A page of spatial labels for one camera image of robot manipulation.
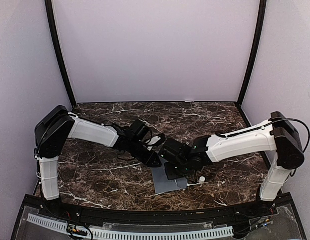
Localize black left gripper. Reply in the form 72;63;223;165
128;139;162;168

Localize blue-grey envelope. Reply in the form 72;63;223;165
151;166;187;194

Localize white glue stick cap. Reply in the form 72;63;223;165
198;176;205;184

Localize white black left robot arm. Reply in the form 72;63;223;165
34;105;166;218

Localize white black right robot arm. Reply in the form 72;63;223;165
159;111;308;217

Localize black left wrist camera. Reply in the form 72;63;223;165
147;133;166;147

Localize black front table rail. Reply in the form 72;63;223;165
33;197;277;226

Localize white slotted cable duct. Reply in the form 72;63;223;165
27;214;233;240

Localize black left frame post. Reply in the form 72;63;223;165
44;0;77;107

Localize black frame post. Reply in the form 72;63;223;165
236;0;267;109
44;0;77;107

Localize black right frame post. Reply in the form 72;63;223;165
236;0;267;109

